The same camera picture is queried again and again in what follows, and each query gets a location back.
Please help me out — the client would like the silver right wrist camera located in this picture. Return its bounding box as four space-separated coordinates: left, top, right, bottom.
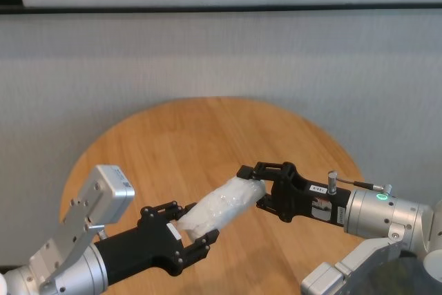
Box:
300 228 407 295

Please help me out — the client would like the grey cable with metal plugs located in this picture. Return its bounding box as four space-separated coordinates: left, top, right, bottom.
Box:
327 170 393 195

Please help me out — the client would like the white plastic-wrapped sandbag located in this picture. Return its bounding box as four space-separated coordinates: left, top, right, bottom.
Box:
177 175 267 241

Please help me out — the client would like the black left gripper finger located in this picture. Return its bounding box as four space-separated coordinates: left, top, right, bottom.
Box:
182 228 221 269
155 200 196 223

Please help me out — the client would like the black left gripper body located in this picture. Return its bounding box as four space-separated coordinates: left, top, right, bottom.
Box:
93 206 190 285

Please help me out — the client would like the black horizontal wall rail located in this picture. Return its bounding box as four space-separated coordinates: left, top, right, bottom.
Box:
0 3 442 15

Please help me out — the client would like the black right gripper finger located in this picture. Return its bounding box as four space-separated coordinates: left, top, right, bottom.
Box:
236 160 288 182
256 193 278 216

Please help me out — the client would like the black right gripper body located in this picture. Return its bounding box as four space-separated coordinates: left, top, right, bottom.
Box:
270 161 352 229

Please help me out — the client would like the dark glossy robot chest panel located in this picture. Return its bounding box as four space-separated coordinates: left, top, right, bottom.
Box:
348 249 442 295

